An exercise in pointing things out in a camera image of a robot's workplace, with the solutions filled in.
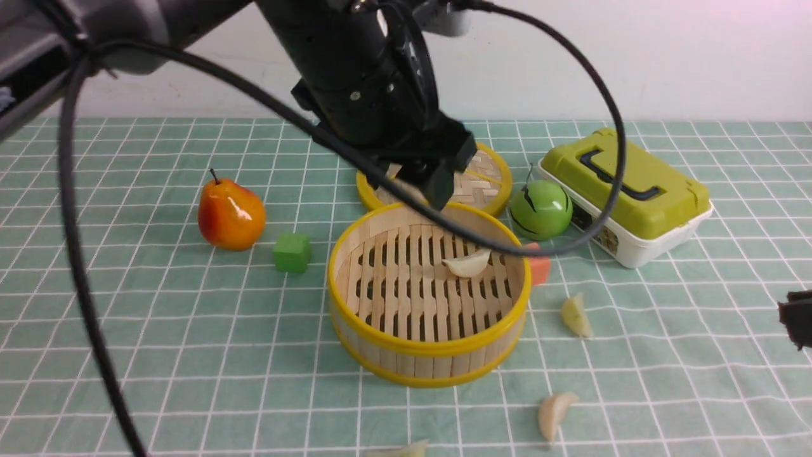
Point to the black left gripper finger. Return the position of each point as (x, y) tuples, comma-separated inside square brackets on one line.
[(438, 183)]

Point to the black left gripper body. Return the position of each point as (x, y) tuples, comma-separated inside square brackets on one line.
[(366, 74)]

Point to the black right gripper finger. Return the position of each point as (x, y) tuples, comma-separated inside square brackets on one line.
[(795, 315)]

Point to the white dumpling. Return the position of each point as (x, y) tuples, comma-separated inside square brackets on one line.
[(468, 266), (552, 412)]

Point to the pale green dumpling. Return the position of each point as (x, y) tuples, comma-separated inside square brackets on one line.
[(574, 316)]

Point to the pale dumpling bottom edge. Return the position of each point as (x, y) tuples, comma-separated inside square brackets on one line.
[(415, 449)]

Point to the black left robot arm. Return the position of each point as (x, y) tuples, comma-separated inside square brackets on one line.
[(43, 40)]

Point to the woven bamboo steamer lid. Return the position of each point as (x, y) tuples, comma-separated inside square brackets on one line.
[(486, 185)]

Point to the bamboo steamer tray yellow rim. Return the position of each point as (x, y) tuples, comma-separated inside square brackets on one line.
[(401, 314)]

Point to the green toy apple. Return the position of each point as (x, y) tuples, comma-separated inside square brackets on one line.
[(539, 209)]

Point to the orange foam cube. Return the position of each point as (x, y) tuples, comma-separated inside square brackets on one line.
[(538, 270)]

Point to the green foam cube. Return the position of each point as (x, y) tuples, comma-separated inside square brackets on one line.
[(292, 252)]

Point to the green lidded white box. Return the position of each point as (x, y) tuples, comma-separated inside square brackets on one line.
[(658, 209)]

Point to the orange red toy pear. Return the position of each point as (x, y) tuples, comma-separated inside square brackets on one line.
[(230, 216)]

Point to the green checkered tablecloth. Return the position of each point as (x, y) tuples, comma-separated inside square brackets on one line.
[(221, 354)]

